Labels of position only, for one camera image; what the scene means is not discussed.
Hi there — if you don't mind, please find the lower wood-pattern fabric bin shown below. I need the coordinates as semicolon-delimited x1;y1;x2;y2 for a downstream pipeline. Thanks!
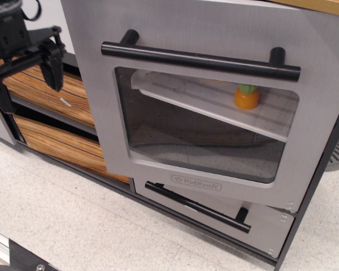
13;115;129;185

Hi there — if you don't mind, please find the orange toy pineapple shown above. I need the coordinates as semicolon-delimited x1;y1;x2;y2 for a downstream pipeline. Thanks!
234;84;259;110

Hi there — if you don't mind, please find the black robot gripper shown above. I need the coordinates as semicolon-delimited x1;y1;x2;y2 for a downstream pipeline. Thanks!
0;1;65;113

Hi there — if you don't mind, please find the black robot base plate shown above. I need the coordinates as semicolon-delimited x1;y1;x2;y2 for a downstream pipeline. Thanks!
0;239;59;270

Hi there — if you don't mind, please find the upper wood-pattern fabric bin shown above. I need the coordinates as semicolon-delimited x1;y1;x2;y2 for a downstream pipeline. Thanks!
3;65;95;128

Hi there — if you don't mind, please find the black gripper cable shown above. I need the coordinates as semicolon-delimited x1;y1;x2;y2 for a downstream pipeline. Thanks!
20;0;42;22

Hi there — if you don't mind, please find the wood-pattern fabric bin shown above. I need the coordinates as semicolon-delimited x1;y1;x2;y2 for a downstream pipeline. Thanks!
3;65;95;128
13;115;129;185

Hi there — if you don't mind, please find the grey lower oven drawer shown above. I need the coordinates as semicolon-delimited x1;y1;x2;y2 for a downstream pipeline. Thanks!
134;179;294;257

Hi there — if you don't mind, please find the grey toy oven door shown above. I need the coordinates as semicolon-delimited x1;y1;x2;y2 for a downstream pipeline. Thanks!
62;1;339;212

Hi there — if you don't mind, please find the white oven shelf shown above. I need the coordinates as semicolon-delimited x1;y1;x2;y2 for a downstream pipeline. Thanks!
131;69;299;142

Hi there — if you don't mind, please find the dark grey kitchen cabinet frame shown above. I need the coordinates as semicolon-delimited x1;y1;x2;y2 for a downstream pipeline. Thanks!
0;27;339;271

